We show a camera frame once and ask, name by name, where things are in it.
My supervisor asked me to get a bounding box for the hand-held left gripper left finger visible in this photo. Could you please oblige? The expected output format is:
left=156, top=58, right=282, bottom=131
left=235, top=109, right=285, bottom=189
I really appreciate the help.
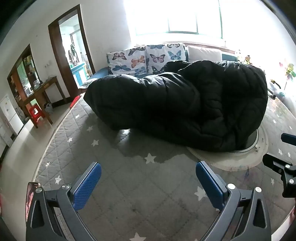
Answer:
left=25, top=161, right=102, bottom=241

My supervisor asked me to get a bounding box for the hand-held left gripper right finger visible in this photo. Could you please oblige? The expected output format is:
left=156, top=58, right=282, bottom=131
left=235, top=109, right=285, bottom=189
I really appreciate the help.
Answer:
left=195, top=161, right=272, bottom=241

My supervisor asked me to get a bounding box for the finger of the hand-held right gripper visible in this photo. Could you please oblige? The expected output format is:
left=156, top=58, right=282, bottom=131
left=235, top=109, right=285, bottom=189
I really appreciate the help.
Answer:
left=262, top=153, right=296, bottom=198
left=281, top=133, right=296, bottom=146

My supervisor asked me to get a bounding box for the black down jacket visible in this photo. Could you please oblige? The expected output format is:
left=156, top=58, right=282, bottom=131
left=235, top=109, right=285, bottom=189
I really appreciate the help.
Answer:
left=83, top=60, right=268, bottom=153

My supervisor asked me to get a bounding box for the round white fringed rug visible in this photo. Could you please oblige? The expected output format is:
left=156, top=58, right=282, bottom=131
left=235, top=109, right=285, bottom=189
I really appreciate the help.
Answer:
left=186, top=128, right=270, bottom=172

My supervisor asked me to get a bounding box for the grey star quilted mat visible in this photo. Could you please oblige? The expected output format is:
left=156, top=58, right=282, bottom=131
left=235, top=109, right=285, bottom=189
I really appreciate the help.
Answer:
left=31, top=93, right=296, bottom=241

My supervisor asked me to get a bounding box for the red smartphone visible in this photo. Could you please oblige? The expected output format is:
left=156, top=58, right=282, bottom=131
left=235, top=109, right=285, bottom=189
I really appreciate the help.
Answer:
left=25, top=182, right=41, bottom=223

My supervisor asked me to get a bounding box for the colourful pinwheel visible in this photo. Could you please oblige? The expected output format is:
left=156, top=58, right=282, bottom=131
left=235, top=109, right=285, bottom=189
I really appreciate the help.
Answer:
left=279, top=61, right=296, bottom=81

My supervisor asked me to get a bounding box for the red plastic stool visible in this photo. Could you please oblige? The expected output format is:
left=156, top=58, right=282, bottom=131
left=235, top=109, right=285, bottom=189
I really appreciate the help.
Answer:
left=27, top=105, right=45, bottom=124

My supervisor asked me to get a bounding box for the wooden table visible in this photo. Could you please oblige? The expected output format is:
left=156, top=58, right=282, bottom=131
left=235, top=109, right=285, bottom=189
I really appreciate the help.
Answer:
left=18, top=76, right=67, bottom=128

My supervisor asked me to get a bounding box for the blue sofa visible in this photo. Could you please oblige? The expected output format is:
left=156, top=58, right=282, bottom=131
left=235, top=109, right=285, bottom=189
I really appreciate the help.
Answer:
left=80, top=50, right=243, bottom=88

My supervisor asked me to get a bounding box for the blue cabinet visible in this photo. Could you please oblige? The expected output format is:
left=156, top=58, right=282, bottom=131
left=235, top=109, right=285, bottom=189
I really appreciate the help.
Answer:
left=70, top=61, right=87, bottom=86

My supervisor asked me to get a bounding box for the beige pillow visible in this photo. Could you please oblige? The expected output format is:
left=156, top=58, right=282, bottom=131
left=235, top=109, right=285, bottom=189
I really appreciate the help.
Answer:
left=187, top=46, right=222, bottom=63

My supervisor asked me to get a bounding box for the butterfly print pillow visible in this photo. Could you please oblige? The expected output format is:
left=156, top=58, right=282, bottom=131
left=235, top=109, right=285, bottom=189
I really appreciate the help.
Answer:
left=145, top=43, right=187, bottom=75
left=106, top=46, right=148, bottom=76

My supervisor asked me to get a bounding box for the wooden display cabinet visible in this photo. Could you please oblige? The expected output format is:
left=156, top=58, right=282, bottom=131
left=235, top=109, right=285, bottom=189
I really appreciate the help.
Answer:
left=7, top=44, right=43, bottom=105

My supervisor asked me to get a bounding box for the brown door frame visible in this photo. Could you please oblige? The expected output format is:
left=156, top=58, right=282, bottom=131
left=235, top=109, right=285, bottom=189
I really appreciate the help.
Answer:
left=48, top=4, right=96, bottom=88

